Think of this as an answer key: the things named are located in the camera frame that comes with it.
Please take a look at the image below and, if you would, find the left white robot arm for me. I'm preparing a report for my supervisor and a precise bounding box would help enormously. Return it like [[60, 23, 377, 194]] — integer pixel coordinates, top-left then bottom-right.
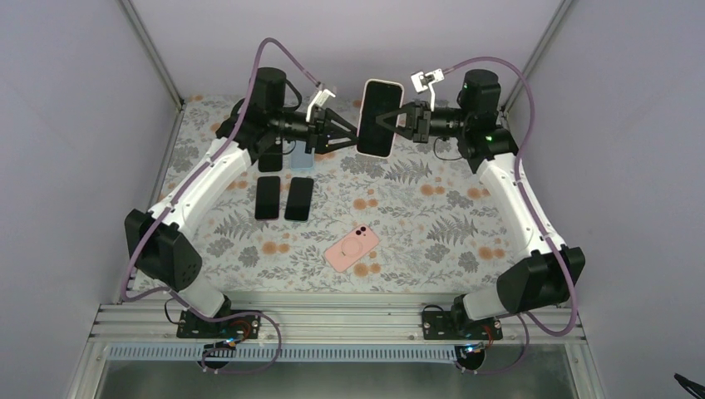
[[125, 67, 357, 337]]

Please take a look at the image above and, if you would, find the floral patterned table mat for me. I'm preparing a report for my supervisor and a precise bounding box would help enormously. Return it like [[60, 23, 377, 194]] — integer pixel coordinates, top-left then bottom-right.
[[133, 94, 531, 295]]

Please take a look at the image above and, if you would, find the aluminium corner frame post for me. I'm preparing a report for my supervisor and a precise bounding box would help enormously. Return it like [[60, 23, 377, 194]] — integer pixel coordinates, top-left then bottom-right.
[[117, 0, 184, 110], [502, 0, 574, 111]]

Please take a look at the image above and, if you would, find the grey slotted cable duct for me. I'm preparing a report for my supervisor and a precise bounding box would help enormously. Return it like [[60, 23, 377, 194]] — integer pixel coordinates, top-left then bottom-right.
[[106, 342, 483, 363]]

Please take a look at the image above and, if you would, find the pink phone case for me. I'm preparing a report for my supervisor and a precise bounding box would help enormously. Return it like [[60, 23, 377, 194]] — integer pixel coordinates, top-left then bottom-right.
[[323, 224, 380, 273]]

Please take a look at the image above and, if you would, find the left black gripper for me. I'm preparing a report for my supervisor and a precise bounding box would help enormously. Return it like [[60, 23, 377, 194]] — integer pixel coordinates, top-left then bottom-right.
[[269, 108, 358, 155]]

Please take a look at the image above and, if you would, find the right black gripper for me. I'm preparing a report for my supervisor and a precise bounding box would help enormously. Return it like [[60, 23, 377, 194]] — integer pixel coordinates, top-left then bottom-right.
[[377, 100, 471, 143]]

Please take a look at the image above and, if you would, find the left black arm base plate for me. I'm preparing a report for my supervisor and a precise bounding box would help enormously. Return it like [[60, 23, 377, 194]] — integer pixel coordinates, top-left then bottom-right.
[[175, 312, 261, 340]]

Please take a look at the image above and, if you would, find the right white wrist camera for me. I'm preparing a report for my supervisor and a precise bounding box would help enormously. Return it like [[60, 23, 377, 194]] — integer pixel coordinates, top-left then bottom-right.
[[410, 68, 445, 111]]

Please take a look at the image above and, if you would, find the aluminium corner frame post right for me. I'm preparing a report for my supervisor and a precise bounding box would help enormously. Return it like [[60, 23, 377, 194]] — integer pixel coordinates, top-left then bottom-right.
[[502, 0, 574, 111]]

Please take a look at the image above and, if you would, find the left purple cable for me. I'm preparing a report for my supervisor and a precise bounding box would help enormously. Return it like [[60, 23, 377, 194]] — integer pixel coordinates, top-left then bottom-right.
[[120, 37, 323, 377]]

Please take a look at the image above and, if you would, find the aluminium corner frame post left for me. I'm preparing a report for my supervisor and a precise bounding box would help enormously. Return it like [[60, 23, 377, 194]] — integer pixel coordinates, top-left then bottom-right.
[[117, 0, 184, 110]]

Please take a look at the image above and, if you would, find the black phone case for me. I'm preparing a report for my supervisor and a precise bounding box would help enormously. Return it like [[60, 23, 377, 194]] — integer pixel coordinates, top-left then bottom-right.
[[258, 152, 283, 173]]

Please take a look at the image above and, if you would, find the beige phone case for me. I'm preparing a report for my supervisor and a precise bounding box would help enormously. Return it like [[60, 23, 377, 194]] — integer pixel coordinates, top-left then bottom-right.
[[355, 78, 407, 160]]

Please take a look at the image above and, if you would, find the light blue phone case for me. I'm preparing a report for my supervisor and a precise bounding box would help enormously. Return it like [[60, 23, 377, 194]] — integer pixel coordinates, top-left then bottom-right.
[[289, 141, 315, 170]]

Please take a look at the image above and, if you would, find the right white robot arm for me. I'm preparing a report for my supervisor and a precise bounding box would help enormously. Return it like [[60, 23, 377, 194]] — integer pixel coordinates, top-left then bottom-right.
[[374, 69, 585, 338]]

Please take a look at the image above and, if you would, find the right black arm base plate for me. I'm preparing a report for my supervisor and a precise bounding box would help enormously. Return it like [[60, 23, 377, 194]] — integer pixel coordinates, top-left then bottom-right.
[[421, 304, 503, 341]]

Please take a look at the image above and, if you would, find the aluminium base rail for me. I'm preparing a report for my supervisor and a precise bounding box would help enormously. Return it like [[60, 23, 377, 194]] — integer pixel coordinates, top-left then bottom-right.
[[87, 292, 588, 345]]

